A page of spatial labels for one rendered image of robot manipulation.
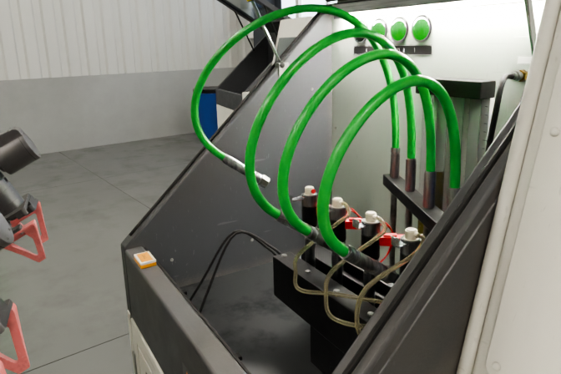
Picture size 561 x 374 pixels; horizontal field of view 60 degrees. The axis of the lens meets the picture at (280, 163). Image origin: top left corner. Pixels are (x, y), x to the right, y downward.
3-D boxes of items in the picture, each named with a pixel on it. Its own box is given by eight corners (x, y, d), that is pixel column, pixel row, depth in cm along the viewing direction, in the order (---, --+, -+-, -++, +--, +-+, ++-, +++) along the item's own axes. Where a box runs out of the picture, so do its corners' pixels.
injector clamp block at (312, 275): (275, 328, 93) (272, 255, 89) (317, 312, 98) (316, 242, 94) (403, 450, 64) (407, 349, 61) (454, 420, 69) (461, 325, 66)
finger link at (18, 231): (60, 240, 93) (29, 201, 89) (59, 254, 87) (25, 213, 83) (27, 260, 92) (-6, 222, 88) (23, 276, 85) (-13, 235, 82)
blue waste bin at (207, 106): (189, 140, 723) (184, 88, 705) (224, 134, 758) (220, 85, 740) (209, 146, 677) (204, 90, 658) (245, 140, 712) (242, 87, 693)
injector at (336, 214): (315, 325, 82) (314, 207, 77) (338, 316, 85) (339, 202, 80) (325, 333, 80) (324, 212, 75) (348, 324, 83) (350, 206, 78)
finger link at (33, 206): (61, 227, 99) (32, 191, 96) (60, 240, 93) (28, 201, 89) (30, 246, 98) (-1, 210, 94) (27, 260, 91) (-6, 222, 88)
